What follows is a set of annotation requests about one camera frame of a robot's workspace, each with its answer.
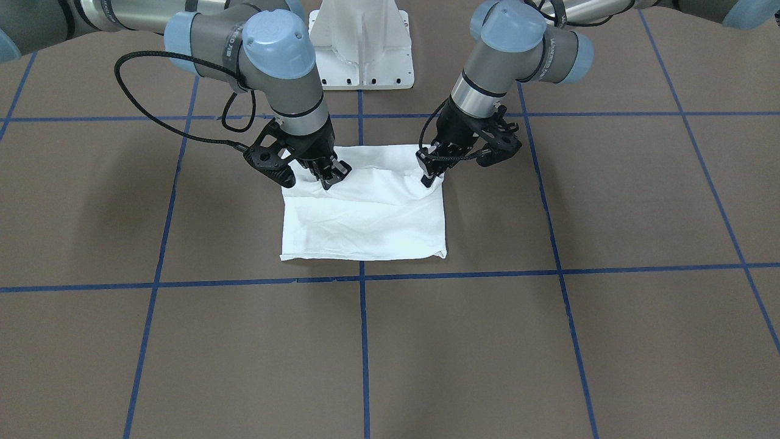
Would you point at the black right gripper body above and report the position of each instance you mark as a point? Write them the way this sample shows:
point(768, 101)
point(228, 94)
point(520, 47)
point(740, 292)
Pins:
point(311, 148)

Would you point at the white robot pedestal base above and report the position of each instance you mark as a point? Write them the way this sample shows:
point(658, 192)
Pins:
point(362, 45)

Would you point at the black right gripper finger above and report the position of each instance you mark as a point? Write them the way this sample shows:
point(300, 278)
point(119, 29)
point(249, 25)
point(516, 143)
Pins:
point(323, 173)
point(340, 170)

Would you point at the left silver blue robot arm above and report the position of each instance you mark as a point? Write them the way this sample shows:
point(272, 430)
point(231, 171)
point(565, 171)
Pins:
point(536, 41)

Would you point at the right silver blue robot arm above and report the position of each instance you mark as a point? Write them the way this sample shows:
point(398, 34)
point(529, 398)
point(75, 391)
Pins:
point(250, 45)

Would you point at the white long-sleeve printed shirt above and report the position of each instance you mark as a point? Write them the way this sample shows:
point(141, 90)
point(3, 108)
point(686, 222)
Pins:
point(380, 212)

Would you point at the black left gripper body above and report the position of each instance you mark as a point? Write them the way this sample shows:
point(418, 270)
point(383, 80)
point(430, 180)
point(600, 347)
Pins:
point(456, 128)

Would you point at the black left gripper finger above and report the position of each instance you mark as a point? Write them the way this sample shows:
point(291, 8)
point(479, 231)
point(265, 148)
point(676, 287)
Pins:
point(430, 176)

